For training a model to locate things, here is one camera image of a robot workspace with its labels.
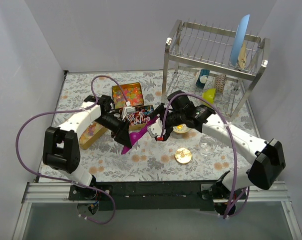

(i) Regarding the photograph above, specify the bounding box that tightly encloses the magenta plastic scoop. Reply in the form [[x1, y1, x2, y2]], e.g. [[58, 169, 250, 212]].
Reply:
[[121, 117, 157, 155]]

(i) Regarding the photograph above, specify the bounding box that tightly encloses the gold tin with lollipops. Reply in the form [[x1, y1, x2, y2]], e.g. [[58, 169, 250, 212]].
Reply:
[[115, 105, 154, 131]]

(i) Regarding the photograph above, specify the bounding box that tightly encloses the clear glass jar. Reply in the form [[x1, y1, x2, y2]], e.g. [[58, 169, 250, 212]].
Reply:
[[199, 137, 217, 156]]

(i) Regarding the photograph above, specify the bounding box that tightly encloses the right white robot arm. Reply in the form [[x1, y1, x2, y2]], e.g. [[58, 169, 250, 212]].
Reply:
[[147, 90, 286, 199]]

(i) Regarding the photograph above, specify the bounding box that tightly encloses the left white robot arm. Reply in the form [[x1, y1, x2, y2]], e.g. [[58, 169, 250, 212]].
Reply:
[[42, 95, 132, 200]]

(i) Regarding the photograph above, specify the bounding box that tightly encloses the gold tin with pale candies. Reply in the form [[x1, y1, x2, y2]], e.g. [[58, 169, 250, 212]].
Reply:
[[79, 122, 107, 150]]

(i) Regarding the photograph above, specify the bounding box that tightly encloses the gold tin with jelly candies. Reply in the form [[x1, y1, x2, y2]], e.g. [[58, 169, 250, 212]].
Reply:
[[111, 82, 144, 109]]

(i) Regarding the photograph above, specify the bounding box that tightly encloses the patterned ceramic bowl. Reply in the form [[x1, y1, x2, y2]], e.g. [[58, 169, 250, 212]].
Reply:
[[173, 124, 190, 134]]

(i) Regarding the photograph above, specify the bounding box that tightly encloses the floral tablecloth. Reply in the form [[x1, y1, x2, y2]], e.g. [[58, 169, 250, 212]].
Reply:
[[53, 70, 248, 182]]

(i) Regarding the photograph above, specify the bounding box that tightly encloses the round gold lid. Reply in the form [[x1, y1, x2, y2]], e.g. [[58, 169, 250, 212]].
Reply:
[[174, 147, 192, 164]]

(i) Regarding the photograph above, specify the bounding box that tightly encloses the yellow-green plastic bowl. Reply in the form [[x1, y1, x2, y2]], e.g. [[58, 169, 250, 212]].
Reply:
[[202, 88, 216, 104]]

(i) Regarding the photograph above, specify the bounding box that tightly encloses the teal cup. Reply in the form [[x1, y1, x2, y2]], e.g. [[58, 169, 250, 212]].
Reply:
[[195, 69, 210, 89]]

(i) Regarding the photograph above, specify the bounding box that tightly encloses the patterned mug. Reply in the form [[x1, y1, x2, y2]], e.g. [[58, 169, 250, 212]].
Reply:
[[214, 74, 227, 93]]

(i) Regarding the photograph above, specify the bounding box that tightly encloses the cream patterned plate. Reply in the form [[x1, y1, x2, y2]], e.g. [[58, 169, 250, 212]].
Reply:
[[237, 42, 247, 71]]

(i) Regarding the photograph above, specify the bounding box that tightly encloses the steel dish rack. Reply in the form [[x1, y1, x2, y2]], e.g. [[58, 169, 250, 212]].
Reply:
[[161, 20, 271, 120]]

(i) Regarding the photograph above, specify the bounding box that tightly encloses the blue plate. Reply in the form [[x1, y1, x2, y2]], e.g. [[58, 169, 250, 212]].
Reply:
[[230, 14, 250, 67]]

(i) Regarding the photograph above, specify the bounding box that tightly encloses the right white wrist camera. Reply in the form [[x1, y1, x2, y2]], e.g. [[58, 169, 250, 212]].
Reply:
[[147, 118, 166, 142]]

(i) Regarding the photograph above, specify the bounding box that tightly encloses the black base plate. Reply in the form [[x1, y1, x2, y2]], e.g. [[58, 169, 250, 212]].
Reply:
[[68, 180, 250, 212]]

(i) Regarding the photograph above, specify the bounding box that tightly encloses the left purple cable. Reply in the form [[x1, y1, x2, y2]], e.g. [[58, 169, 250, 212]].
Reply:
[[16, 75, 131, 225]]

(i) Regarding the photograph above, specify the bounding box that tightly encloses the aluminium rail frame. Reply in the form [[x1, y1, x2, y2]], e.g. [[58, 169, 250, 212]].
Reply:
[[13, 181, 302, 240]]

